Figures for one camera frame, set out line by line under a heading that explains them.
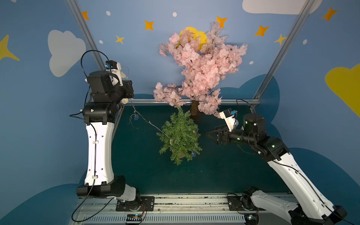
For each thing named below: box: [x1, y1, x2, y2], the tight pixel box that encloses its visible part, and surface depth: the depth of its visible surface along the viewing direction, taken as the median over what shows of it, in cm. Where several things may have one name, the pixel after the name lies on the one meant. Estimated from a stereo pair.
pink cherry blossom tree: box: [153, 22, 248, 118], surface depth 78 cm
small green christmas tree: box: [156, 105, 203, 166], surface depth 75 cm
